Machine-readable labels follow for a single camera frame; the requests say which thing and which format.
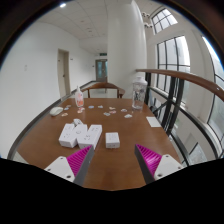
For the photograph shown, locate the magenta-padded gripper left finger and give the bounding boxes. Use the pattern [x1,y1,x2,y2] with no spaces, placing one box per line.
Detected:
[43,144,96,187]

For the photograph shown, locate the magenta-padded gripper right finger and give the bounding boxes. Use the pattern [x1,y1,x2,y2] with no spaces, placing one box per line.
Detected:
[134,143,185,185]

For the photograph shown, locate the white charger block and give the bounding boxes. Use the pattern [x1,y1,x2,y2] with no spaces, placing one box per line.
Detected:
[104,131,121,150]

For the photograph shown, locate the white paper card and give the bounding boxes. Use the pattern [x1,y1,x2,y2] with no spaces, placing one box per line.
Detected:
[145,116,163,129]

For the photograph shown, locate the white computer mouse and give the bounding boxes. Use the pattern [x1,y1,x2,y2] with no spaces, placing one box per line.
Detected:
[49,106,65,117]

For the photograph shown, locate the white orange-labelled squeeze bottle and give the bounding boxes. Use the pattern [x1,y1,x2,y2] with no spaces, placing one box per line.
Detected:
[74,85,85,108]

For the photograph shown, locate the clear plastic shaker bottle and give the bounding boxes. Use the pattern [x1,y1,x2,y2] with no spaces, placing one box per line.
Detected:
[131,75,149,111]

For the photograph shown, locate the brown wooden chair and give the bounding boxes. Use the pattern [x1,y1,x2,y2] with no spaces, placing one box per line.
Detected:
[81,81,127,100]

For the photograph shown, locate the wood-topped black railing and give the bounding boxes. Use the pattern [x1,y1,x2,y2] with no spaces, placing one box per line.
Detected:
[135,67,224,166]

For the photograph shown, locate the beige room door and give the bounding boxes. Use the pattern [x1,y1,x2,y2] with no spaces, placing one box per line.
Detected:
[56,48,72,99]

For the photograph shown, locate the glazed double door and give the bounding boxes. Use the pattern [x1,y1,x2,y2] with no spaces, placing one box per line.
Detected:
[94,58,109,83]

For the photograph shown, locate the tall black-framed window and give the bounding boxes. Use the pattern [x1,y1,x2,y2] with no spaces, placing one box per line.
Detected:
[156,34,192,98]

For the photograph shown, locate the arched upper window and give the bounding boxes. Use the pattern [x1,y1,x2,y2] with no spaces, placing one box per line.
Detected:
[150,7,179,36]

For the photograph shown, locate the large glass window wall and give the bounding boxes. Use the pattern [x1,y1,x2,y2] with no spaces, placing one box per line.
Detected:
[201,35,224,144]

